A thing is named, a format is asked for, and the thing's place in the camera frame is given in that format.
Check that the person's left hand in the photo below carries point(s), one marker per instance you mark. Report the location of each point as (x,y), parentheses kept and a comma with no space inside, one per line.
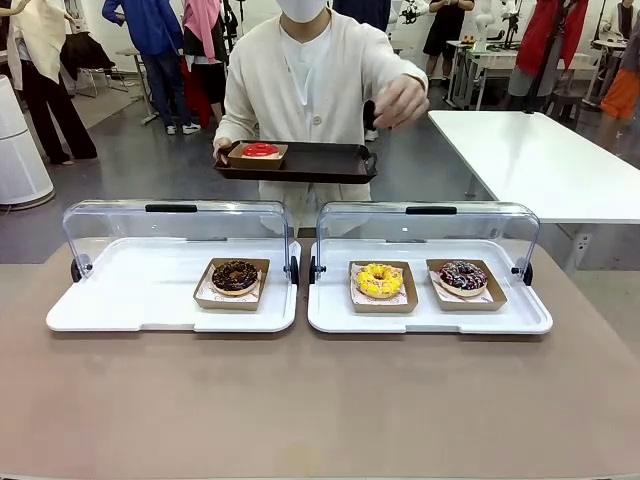
(405,100)

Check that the person's right hand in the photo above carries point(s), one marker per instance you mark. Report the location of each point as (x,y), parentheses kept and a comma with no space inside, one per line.
(221,145)

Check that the red glazed donut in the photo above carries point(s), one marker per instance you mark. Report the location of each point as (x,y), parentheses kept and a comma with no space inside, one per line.
(260,149)

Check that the brown cardboard donut box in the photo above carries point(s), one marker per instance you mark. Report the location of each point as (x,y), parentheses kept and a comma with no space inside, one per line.
(382,306)
(227,304)
(257,162)

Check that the dark brown serving tray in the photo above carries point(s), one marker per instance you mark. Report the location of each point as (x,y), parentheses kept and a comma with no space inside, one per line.
(325,162)

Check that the person's right forearm cream sleeve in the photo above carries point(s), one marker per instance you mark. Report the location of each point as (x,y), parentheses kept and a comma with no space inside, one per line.
(235,125)

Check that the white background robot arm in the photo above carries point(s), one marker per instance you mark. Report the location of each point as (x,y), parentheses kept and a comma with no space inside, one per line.
(485,22)

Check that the person's left forearm cream sleeve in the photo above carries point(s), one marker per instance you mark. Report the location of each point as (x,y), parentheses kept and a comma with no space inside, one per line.
(395,60)

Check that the person in cream cardigan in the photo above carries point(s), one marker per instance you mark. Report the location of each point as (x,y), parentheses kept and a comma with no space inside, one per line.
(270,85)

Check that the person in black clothes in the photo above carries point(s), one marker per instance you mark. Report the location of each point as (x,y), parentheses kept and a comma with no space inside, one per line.
(447,30)

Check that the person blue jacket jeans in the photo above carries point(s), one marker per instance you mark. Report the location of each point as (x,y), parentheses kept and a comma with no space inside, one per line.
(155,30)

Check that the chocolate sprinkled donut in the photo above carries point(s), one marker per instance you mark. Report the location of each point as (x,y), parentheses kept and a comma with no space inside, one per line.
(235,277)

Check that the yellow glazed donut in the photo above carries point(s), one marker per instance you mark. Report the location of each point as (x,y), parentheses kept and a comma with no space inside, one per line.
(380,282)

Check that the purple glazed sprinkled donut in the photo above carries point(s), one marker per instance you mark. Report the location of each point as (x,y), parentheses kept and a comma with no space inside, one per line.
(462,277)

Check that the person cream jacket black trousers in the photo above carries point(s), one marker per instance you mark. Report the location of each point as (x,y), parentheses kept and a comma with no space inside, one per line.
(45,50)

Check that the person in orange trousers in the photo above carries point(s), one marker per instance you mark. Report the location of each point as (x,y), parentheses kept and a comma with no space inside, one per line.
(620,92)

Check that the clear display lid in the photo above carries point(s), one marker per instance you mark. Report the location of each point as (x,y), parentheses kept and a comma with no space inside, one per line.
(430,225)
(175,222)

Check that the white background desk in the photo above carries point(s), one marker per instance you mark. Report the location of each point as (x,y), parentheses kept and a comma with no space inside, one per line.
(500,65)

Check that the small grey background table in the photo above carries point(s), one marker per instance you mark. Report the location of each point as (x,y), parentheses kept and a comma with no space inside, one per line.
(142,75)

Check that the figure with pink scarf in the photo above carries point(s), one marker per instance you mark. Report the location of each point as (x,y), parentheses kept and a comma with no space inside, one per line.
(202,25)

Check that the white face mask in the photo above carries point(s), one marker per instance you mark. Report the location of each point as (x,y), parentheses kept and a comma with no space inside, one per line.
(302,9)

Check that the large white table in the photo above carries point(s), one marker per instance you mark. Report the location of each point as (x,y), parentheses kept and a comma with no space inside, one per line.
(540,160)

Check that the printed white paper liner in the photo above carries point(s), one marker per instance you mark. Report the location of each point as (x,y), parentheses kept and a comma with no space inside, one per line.
(406,297)
(210,297)
(487,297)

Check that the grey stool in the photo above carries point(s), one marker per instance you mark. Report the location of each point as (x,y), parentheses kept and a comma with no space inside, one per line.
(562,100)

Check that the figure in red garment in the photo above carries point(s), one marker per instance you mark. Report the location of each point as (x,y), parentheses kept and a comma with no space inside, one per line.
(550,35)

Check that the black jacket on chair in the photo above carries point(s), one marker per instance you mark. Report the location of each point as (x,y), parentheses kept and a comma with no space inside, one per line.
(85,52)

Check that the white display tray base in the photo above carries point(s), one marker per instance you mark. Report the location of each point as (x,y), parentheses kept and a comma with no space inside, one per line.
(425,320)
(125,290)

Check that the white cylindrical appliance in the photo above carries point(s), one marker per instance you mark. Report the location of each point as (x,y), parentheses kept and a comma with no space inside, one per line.
(20,150)

